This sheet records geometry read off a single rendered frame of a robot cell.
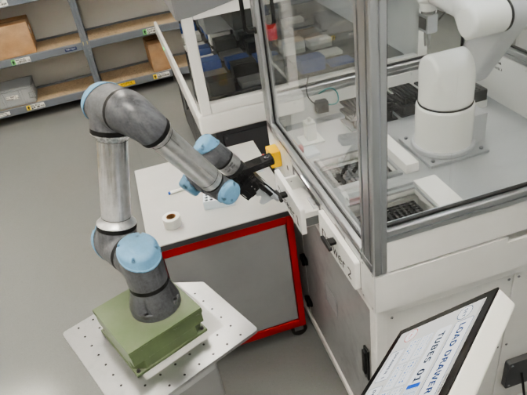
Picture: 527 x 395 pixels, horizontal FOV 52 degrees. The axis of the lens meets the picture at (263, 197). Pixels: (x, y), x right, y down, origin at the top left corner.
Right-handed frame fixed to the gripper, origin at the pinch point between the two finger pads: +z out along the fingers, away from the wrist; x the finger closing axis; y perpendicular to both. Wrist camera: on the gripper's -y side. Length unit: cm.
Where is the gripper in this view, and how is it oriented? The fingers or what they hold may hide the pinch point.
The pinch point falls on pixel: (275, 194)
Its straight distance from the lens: 191.2
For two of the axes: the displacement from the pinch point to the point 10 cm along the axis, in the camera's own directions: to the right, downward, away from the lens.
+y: -7.1, 6.8, 1.9
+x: 2.8, 5.1, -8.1
